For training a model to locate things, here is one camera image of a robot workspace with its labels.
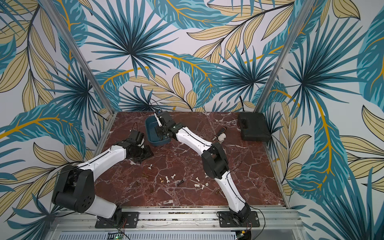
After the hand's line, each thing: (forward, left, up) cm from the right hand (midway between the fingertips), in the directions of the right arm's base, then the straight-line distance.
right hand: (159, 126), depth 93 cm
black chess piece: (-30, -12, -14) cm, 35 cm away
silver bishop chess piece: (-21, +5, -13) cm, 26 cm away
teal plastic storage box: (+14, +9, -12) cm, 20 cm away
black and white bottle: (0, -41, -12) cm, 43 cm away
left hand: (-17, +4, -8) cm, 19 cm away
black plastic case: (+7, -65, -10) cm, 66 cm away
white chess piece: (-30, -6, -14) cm, 33 cm away
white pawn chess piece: (-27, -9, -13) cm, 31 cm away
